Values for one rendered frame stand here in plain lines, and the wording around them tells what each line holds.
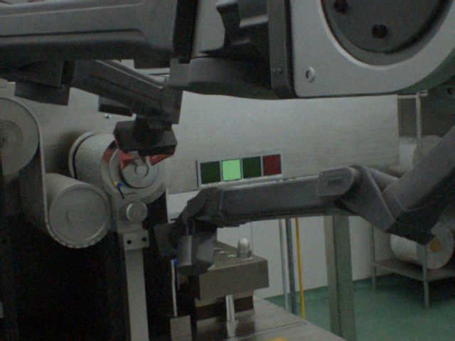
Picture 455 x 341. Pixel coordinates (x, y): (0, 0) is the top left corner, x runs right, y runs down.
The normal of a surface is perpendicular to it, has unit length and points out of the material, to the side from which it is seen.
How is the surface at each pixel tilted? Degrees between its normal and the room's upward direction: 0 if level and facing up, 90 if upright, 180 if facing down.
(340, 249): 90
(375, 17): 90
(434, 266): 90
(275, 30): 90
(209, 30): 76
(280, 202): 70
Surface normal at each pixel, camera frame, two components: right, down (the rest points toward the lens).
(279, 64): -0.84, 0.12
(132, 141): 0.29, -0.58
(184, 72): -0.68, -0.10
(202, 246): 0.59, -0.30
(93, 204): 0.43, 0.07
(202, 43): -0.83, -0.12
